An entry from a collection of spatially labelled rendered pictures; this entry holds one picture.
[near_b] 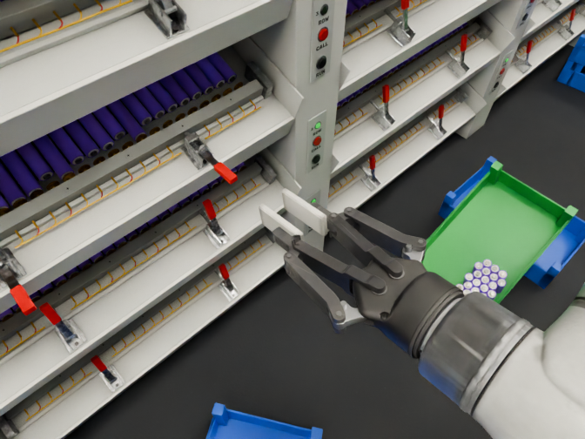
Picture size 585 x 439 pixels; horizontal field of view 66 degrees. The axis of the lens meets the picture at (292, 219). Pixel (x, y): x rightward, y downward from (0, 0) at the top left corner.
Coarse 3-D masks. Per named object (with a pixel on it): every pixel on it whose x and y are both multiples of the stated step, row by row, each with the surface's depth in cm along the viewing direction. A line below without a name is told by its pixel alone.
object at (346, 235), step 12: (336, 216) 50; (336, 228) 50; (348, 228) 49; (348, 240) 48; (360, 240) 47; (360, 252) 47; (372, 252) 45; (384, 252) 45; (384, 264) 44; (396, 264) 44; (396, 276) 43
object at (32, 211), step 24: (240, 96) 65; (192, 120) 62; (144, 144) 59; (168, 144) 61; (96, 168) 56; (120, 168) 57; (48, 192) 53; (72, 192) 54; (24, 216) 52; (0, 240) 52
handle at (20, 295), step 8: (0, 264) 49; (0, 272) 49; (8, 272) 49; (8, 280) 49; (16, 280) 49; (16, 288) 48; (16, 296) 47; (24, 296) 47; (24, 304) 47; (32, 304) 47; (24, 312) 46
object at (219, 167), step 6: (198, 150) 60; (204, 150) 61; (204, 156) 60; (210, 156) 60; (210, 162) 59; (216, 162) 59; (216, 168) 58; (222, 168) 58; (228, 168) 58; (222, 174) 58; (228, 174) 58; (234, 174) 58; (228, 180) 58; (234, 180) 58
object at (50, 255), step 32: (256, 64) 67; (288, 96) 66; (160, 128) 63; (256, 128) 66; (288, 128) 71; (160, 160) 61; (224, 160) 63; (128, 192) 58; (160, 192) 59; (192, 192) 65; (64, 224) 55; (96, 224) 56; (128, 224) 58; (32, 256) 53; (64, 256) 54; (0, 288) 51; (32, 288) 54
